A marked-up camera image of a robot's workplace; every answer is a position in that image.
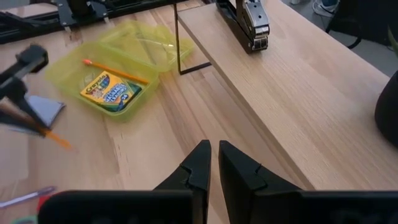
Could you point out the Crayola crayon box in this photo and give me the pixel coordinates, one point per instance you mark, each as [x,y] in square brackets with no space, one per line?
[109,91]

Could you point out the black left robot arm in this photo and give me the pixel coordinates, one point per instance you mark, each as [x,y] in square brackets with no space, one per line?
[77,6]

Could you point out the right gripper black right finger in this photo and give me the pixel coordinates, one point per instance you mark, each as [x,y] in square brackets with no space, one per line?
[239,180]

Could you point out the grey paper notebook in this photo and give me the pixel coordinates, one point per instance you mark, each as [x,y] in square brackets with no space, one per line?
[46,109]

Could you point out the white sneaker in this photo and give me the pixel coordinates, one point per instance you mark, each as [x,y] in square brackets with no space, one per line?
[325,7]

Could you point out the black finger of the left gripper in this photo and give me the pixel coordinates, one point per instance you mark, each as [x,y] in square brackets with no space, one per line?
[28,107]
[15,121]

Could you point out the clear purple pen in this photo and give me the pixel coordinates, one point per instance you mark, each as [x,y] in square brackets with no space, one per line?
[28,196]

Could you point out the black stapler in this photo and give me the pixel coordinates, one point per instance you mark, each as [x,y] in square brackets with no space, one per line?
[248,28]

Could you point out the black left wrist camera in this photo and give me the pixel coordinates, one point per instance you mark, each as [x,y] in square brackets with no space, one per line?
[32,59]

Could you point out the black plant pot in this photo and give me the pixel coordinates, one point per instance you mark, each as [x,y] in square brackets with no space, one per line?
[388,112]

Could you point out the light green succulent plant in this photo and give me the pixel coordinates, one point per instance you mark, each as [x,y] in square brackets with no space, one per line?
[395,40]

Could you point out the orange pencil with pink eraser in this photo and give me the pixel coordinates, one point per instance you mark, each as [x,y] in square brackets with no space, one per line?
[59,141]
[115,71]

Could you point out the wooden shelf with black legs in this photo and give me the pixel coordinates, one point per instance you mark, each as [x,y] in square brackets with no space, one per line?
[295,93]

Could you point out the red eraser block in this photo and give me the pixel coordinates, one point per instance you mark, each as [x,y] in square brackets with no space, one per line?
[42,203]

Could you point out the black metal frame rail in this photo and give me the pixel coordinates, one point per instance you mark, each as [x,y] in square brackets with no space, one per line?
[18,31]

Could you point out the translucent green plastic container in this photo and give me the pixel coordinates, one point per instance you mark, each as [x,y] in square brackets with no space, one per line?
[71,74]

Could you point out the translucent green container lid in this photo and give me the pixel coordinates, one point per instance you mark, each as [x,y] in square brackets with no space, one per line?
[146,43]

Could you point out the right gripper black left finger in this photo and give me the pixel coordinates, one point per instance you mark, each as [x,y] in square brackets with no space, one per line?
[197,174]

